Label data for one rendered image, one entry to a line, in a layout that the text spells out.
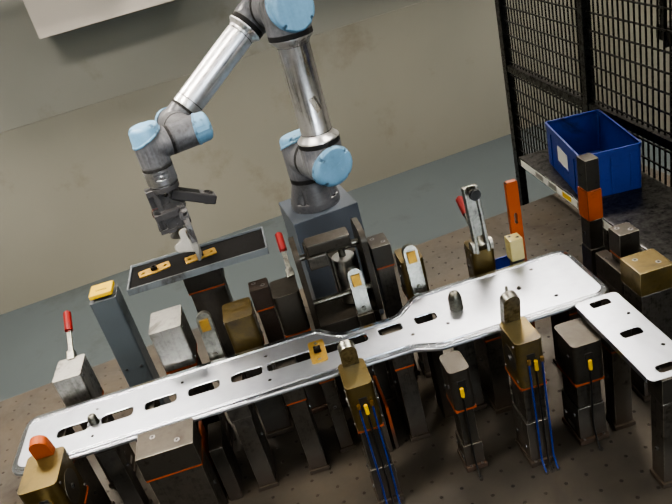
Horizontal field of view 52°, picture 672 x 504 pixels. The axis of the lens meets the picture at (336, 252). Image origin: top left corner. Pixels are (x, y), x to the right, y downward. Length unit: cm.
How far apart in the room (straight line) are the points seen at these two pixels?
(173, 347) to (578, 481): 96
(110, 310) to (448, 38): 357
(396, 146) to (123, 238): 197
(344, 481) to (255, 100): 324
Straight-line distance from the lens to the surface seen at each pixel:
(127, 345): 193
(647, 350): 148
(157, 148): 170
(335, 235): 167
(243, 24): 187
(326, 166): 184
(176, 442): 147
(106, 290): 186
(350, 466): 175
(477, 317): 160
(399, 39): 480
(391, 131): 490
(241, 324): 168
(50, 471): 153
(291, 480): 177
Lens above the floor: 193
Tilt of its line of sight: 28 degrees down
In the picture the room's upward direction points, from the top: 15 degrees counter-clockwise
